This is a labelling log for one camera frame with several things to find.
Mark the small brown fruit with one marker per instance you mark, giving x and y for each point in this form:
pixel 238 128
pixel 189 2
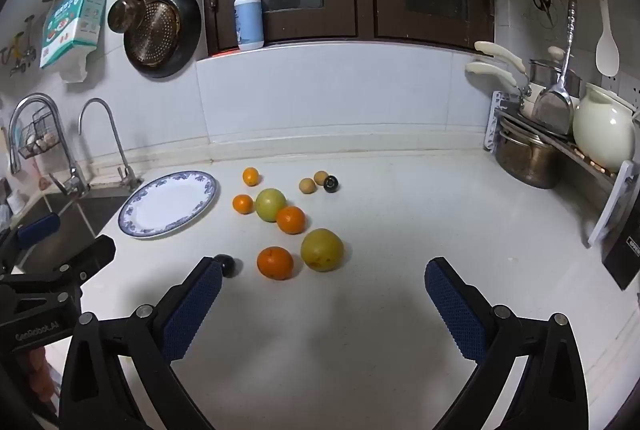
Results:
pixel 321 177
pixel 307 185

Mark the brass perforated strainer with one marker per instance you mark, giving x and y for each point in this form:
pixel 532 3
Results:
pixel 157 32

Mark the large yellow citrus fruit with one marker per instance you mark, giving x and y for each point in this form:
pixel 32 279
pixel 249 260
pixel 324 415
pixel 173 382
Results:
pixel 322 249

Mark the slim chrome faucet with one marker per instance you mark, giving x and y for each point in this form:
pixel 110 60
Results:
pixel 95 101

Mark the white wall socket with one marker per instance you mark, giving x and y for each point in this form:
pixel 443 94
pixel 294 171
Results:
pixel 631 86

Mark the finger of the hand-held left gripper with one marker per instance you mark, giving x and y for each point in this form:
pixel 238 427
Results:
pixel 37 227
pixel 90 255

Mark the steel spatula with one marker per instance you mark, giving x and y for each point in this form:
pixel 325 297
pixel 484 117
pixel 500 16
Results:
pixel 552 110

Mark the large steel pot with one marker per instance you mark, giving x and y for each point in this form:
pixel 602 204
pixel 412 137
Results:
pixel 525 160

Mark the large chrome faucet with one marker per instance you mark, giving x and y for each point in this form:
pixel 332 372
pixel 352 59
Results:
pixel 30 99

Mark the steel dish rack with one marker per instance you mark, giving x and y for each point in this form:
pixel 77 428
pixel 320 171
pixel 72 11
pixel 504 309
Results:
pixel 612 205

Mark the blue white pump bottle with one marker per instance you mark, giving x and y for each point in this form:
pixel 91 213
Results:
pixel 250 20

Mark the green white bag box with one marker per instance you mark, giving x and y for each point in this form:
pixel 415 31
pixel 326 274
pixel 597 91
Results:
pixel 75 15

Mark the small dark fruit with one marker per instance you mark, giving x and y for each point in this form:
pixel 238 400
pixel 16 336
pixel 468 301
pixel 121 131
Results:
pixel 330 183
pixel 229 265

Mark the black scissors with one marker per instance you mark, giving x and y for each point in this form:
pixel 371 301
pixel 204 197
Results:
pixel 542 0

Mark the white ceramic pitcher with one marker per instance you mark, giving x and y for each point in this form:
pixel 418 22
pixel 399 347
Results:
pixel 600 130

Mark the black cleaver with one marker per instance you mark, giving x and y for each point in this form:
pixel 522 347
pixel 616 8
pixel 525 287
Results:
pixel 625 260

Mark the small orange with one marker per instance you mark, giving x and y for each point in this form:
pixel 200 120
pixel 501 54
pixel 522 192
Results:
pixel 250 176
pixel 243 204

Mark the large orange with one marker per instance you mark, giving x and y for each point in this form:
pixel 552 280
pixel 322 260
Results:
pixel 275 263
pixel 291 219

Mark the white rice paddle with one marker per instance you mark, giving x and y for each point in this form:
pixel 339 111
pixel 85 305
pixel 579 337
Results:
pixel 607 55

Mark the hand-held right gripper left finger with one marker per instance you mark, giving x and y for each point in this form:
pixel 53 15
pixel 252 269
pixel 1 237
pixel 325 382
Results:
pixel 192 315

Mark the greenish citrus fruit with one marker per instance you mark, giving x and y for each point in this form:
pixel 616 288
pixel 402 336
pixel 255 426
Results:
pixel 270 205

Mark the steel sink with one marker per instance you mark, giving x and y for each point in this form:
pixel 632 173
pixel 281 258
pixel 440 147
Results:
pixel 75 210

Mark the small steel lidded pot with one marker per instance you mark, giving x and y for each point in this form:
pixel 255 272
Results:
pixel 545 72

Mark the blue patterned white plate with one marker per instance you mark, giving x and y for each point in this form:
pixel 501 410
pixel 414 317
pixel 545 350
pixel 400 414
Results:
pixel 165 205

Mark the black frying pan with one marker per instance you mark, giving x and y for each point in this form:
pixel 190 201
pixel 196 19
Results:
pixel 189 35

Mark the person's left hand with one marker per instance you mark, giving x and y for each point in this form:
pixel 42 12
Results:
pixel 40 380

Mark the yellow bicycle wall hook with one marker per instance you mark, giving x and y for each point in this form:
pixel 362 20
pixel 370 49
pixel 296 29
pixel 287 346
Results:
pixel 20 45

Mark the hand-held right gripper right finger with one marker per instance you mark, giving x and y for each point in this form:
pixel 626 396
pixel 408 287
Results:
pixel 455 310

